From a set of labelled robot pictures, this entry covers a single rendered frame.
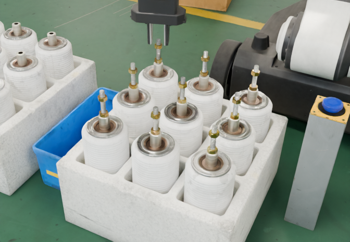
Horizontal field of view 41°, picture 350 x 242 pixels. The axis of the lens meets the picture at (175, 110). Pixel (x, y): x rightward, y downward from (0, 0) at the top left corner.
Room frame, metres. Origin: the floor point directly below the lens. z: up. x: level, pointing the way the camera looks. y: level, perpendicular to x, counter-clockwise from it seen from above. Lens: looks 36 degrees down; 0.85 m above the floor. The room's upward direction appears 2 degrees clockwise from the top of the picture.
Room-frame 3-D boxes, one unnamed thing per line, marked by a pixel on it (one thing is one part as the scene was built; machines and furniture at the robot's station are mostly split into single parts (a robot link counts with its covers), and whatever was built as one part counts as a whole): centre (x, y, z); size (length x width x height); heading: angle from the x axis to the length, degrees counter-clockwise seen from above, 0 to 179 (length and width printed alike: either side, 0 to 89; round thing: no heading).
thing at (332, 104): (0.76, -0.31, 0.32); 0.04 x 0.04 x 0.02
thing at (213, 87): (0.92, -0.06, 0.25); 0.08 x 0.08 x 0.01
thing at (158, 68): (0.97, 0.04, 0.26); 0.02 x 0.02 x 0.03
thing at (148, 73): (0.97, 0.04, 0.25); 0.08 x 0.08 x 0.01
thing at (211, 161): (0.65, -0.07, 0.26); 0.02 x 0.02 x 0.03
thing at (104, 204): (0.81, -0.01, 0.09); 0.39 x 0.39 x 0.18; 65
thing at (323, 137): (0.76, -0.31, 0.16); 0.07 x 0.07 x 0.31; 65
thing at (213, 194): (0.65, -0.07, 0.16); 0.10 x 0.10 x 0.18
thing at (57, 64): (1.10, 0.33, 0.16); 0.10 x 0.10 x 0.18
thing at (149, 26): (0.97, 0.07, 0.36); 0.03 x 0.02 x 0.06; 174
